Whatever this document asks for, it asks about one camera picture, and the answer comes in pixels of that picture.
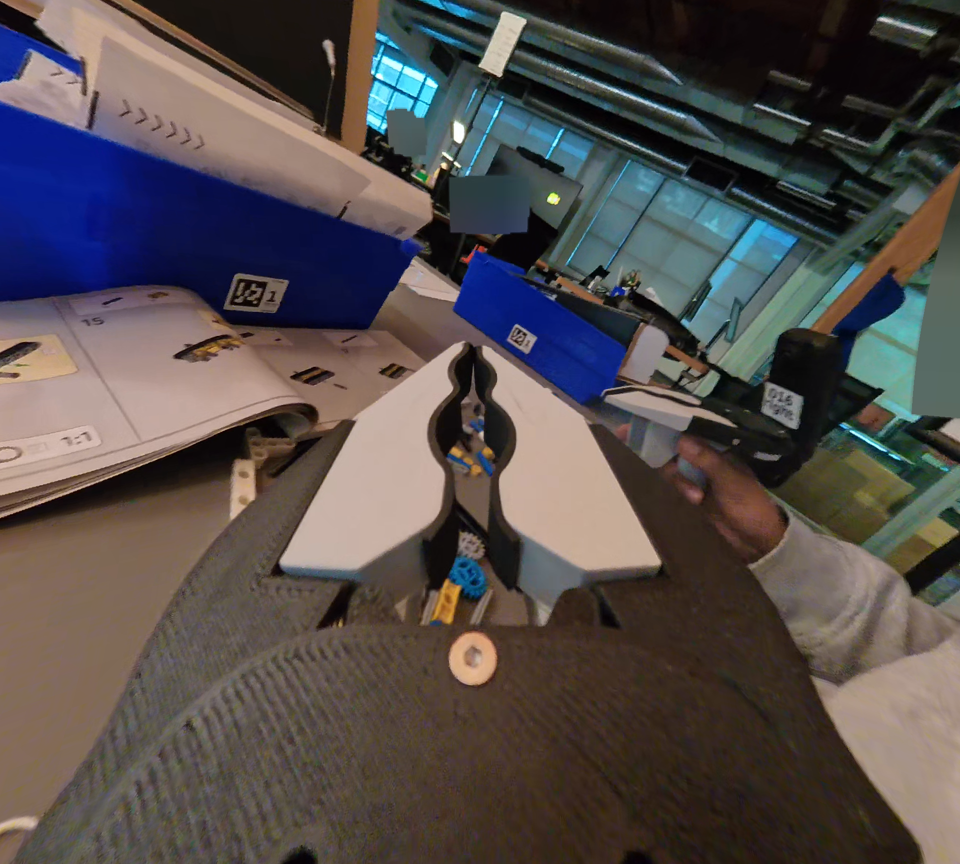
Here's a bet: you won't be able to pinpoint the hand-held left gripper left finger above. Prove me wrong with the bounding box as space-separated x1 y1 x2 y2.
279 341 475 625

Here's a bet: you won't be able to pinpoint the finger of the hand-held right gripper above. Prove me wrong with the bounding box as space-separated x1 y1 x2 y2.
602 384 792 469

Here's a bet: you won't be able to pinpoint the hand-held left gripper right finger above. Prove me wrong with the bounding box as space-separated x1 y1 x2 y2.
474 347 664 627

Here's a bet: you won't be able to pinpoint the person's right forearm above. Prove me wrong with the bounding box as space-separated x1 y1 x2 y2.
748 503 960 687

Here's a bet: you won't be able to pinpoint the grey lego beam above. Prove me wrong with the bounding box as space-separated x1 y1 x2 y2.
242 424 318 465

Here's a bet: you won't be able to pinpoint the white lego beam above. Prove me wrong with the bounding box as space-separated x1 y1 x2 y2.
227 458 261 522

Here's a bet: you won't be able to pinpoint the pile of lego pieces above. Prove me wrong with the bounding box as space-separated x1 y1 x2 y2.
446 399 498 479

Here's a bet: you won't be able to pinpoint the blue lego gear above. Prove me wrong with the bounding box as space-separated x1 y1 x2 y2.
448 555 490 600

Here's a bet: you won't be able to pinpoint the yellow lego connector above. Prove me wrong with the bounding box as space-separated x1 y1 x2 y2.
429 578 464 627

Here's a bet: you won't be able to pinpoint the open lego instruction booklet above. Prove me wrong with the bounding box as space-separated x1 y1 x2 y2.
0 285 430 519

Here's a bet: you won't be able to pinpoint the person's right hand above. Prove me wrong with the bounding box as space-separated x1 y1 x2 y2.
613 422 790 567

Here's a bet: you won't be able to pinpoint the blue cloth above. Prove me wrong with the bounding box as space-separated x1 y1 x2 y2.
831 270 906 357

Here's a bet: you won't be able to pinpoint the small blue plastic bin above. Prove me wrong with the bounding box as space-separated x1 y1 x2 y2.
453 251 629 405

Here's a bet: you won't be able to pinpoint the dark computer monitor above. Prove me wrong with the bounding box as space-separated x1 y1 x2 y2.
486 143 585 233

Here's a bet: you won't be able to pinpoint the large blue plastic bin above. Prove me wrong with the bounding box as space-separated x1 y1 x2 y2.
0 24 423 330

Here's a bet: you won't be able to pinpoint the white instruction sheets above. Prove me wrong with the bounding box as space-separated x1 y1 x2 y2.
15 0 435 240

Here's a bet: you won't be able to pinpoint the person's grey sweatshirt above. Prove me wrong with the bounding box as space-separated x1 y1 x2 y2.
813 643 960 864

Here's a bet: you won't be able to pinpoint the white hanging ceiling light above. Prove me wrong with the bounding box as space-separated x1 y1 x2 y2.
477 11 528 79

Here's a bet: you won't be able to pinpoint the wooden post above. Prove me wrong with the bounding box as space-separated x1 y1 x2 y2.
812 165 960 336

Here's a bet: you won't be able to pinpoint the ribbed silver ventilation duct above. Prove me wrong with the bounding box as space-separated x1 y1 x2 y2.
371 0 723 139

